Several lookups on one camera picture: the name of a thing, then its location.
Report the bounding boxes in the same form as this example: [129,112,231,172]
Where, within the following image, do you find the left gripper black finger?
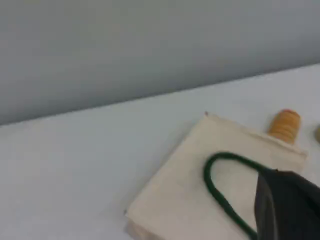
[254,169,320,240]

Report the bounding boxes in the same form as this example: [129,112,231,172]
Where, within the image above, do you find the white canvas handbag green handles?
[124,111,309,240]

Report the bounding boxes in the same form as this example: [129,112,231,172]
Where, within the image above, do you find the striped golden bread roll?
[267,109,301,145]

